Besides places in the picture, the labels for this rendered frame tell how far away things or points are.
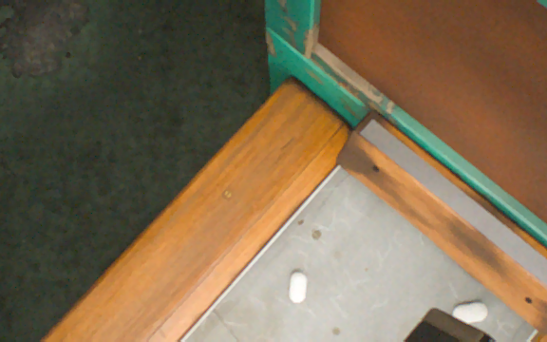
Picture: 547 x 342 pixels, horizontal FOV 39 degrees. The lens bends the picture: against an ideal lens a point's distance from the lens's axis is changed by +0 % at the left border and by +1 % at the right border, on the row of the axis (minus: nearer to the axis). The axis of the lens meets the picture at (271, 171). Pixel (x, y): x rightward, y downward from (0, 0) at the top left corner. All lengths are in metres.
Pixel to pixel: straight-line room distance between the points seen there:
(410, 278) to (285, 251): 0.15
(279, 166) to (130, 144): 0.88
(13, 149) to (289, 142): 1.01
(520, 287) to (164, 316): 0.39
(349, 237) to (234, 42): 0.97
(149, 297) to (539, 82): 0.51
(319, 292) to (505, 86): 0.38
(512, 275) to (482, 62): 0.28
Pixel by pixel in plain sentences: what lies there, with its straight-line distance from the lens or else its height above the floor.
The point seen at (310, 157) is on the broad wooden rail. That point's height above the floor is 0.76.
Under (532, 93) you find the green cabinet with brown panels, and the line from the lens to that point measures 0.64.
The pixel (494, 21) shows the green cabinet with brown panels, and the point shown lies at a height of 1.14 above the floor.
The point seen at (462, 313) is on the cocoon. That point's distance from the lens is 0.92.
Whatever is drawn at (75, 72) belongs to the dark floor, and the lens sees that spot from 1.86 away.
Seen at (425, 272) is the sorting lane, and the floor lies 0.74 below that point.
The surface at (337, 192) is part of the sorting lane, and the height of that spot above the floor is 0.74.
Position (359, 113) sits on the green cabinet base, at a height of 0.81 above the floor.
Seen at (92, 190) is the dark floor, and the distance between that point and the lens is 1.77.
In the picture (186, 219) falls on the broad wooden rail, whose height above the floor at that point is 0.76.
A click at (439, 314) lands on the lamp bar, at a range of 0.60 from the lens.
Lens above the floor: 1.66
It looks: 75 degrees down
